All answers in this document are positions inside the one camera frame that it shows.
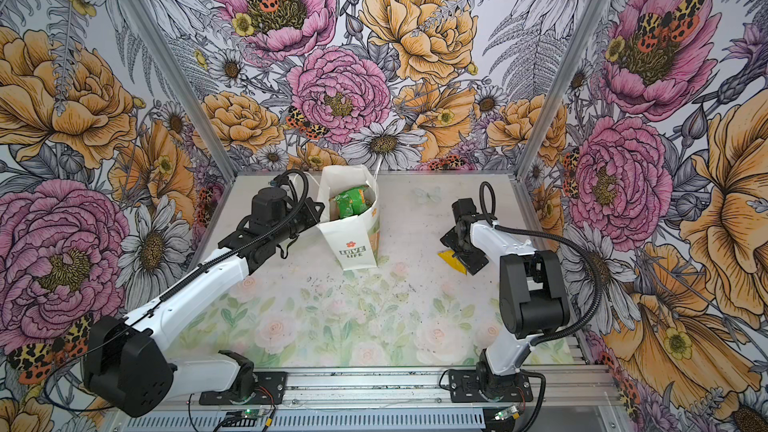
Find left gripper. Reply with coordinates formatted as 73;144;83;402
272;197;324;242

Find yellow snack bag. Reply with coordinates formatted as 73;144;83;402
438;250;468;275

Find white paper bag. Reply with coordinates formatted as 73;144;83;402
318;165;381;270

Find green snack bag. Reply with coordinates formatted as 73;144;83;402
333;185;376;219

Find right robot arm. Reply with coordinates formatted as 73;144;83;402
441;214;570;402

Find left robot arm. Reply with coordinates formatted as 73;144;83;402
82;184;325;417

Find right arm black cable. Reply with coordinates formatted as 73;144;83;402
478;181;604;346

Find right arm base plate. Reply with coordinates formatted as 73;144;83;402
441;364;533;403

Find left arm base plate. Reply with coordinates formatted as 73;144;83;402
199;372;288;406

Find aluminium front rail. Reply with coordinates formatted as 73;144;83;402
155;364;619;409

